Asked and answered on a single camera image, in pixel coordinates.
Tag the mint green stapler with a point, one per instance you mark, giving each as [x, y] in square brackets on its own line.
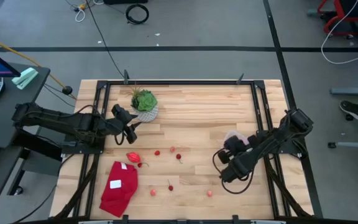
[25, 78]

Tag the grey office chair base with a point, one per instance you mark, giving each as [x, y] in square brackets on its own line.
[353, 145]

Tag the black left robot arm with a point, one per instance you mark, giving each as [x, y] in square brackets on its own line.
[57, 123]

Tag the large red pepper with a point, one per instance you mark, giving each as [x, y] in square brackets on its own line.
[133, 157]

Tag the succulent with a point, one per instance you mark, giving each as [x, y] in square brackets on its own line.
[146, 102]

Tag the person's shoe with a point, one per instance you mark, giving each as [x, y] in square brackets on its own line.
[353, 109]

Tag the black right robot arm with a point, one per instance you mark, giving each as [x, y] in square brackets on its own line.
[266, 146]

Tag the clear plastic tupperware container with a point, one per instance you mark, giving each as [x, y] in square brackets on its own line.
[235, 132]

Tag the red cherry with stem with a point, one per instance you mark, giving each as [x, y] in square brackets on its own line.
[139, 165]
[178, 156]

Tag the small round red fruit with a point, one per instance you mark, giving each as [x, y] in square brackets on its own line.
[157, 152]

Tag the red and black chair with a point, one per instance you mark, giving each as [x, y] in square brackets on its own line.
[348, 9]

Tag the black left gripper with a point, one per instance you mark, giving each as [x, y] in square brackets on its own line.
[123, 116]

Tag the black box on floor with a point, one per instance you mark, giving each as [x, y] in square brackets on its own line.
[124, 1]

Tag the small pink fruit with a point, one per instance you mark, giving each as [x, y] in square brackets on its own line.
[153, 192]
[209, 193]

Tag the dark red apple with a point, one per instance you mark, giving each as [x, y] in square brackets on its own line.
[170, 188]

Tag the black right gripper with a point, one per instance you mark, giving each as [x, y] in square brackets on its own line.
[235, 143]

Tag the black metal table frame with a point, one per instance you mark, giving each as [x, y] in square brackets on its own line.
[182, 82]

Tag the folded red cloth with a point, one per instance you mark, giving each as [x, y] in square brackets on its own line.
[117, 196]

